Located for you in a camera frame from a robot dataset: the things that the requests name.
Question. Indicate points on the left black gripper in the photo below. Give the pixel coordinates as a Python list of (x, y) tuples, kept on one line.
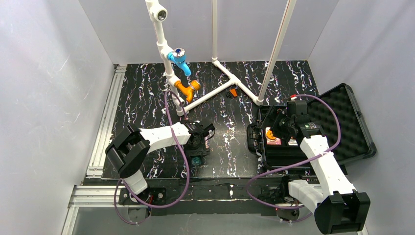
[(199, 150)]

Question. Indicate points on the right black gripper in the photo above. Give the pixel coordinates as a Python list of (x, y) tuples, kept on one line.
[(280, 121)]

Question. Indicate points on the green blue chip stack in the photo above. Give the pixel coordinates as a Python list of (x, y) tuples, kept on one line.
[(196, 161)]

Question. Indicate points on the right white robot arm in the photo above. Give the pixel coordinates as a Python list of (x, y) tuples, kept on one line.
[(336, 204)]

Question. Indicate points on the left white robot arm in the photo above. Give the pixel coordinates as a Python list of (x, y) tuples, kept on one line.
[(129, 149)]

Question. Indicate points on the yellow big blind button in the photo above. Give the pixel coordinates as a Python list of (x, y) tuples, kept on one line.
[(269, 134)]

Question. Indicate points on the red card deck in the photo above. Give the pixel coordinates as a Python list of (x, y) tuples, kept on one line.
[(276, 142)]

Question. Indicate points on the white card deck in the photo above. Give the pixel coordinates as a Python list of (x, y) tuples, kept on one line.
[(292, 142)]

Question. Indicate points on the small orange black clip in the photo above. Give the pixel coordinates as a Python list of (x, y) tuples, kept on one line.
[(232, 93)]

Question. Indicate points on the orange plastic faucet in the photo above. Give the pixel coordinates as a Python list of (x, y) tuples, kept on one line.
[(189, 90)]

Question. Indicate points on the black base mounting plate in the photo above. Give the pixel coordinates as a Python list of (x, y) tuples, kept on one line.
[(214, 196)]

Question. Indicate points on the blue plastic faucet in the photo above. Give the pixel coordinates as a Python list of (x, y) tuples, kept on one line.
[(178, 56)]

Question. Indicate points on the aluminium frame rail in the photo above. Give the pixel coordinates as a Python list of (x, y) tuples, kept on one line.
[(99, 196)]

